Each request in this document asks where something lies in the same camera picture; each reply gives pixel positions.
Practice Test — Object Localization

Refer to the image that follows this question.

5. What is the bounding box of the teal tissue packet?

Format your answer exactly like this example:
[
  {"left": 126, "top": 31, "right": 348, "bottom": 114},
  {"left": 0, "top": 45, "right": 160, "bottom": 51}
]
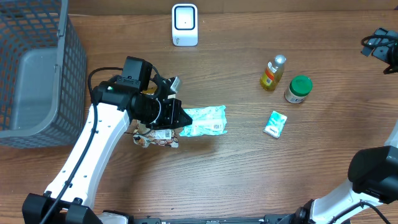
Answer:
[{"left": 179, "top": 105, "right": 227, "bottom": 137}]

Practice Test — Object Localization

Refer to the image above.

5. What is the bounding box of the brown snack bag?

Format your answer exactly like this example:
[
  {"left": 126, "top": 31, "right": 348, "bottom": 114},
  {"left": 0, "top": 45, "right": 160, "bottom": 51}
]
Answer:
[{"left": 132, "top": 86, "right": 180, "bottom": 149}]

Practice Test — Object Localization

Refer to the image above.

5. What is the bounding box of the green white tissue pack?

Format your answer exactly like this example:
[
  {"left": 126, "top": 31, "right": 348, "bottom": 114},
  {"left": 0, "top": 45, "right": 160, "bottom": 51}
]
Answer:
[{"left": 263, "top": 111, "right": 287, "bottom": 139}]

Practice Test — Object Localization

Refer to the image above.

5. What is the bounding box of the green lid white jar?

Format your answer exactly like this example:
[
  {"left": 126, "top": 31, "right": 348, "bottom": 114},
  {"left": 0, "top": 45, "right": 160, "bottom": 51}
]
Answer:
[{"left": 284, "top": 75, "right": 313, "bottom": 104}]

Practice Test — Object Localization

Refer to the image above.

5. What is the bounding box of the yellow liquid bottle grey cap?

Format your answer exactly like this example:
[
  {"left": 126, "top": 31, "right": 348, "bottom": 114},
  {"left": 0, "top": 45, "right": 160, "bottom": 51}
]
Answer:
[{"left": 260, "top": 55, "right": 286, "bottom": 91}]

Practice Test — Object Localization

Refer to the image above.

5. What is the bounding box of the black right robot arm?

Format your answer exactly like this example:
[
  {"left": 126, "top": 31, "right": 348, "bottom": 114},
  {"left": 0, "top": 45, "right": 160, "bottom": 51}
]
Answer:
[{"left": 280, "top": 126, "right": 397, "bottom": 224}]

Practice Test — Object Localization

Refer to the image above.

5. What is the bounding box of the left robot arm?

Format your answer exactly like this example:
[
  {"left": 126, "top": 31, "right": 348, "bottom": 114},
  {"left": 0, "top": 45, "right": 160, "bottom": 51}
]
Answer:
[{"left": 22, "top": 57, "right": 192, "bottom": 224}]

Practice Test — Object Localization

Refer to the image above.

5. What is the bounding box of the white barcode scanner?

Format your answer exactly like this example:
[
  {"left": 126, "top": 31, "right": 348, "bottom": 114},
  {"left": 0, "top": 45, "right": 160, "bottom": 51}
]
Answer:
[{"left": 172, "top": 3, "right": 198, "bottom": 47}]

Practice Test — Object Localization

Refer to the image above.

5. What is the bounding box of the dark grey mesh plastic basket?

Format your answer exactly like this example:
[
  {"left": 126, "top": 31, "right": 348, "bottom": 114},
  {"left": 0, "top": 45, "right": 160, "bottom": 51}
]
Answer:
[{"left": 1, "top": 0, "right": 86, "bottom": 149}]

